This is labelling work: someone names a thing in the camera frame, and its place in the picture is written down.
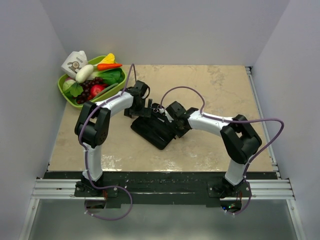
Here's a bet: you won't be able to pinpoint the aluminium frame rail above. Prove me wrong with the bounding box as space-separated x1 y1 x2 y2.
18 178 78 240

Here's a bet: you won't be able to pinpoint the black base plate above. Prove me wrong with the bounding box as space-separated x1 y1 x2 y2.
43 171 279 209

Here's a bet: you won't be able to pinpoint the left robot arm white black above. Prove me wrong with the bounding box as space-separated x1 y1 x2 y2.
74 80 152 196

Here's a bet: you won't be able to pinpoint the yellow toy pepper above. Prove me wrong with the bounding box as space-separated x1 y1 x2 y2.
99 53 116 64

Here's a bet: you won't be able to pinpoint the green toy leafy vegetable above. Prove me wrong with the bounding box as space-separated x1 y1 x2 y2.
62 79 83 98

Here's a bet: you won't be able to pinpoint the silver thinning scissors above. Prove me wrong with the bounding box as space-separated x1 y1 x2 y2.
152 108 165 123

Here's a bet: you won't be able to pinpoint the black zip tool case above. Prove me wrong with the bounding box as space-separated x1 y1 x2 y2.
130 103 176 150

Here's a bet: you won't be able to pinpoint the orange toy carrot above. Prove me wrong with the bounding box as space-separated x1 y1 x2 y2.
96 63 123 72

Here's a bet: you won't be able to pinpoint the white paper bag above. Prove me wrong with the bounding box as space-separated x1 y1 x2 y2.
61 50 88 79

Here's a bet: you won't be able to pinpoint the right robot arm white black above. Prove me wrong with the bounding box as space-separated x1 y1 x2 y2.
159 101 262 198

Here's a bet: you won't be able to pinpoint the purple toy grapes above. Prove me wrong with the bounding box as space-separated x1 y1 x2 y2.
76 77 104 105

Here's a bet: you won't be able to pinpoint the red toy fruit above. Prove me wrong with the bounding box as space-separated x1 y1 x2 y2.
90 84 105 97

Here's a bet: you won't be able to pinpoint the white toy radish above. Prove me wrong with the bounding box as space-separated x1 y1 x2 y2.
75 64 94 84

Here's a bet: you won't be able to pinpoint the green plastic tray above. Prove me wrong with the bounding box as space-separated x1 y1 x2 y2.
57 53 126 109

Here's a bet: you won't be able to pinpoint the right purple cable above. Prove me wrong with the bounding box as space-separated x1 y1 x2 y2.
159 86 285 216

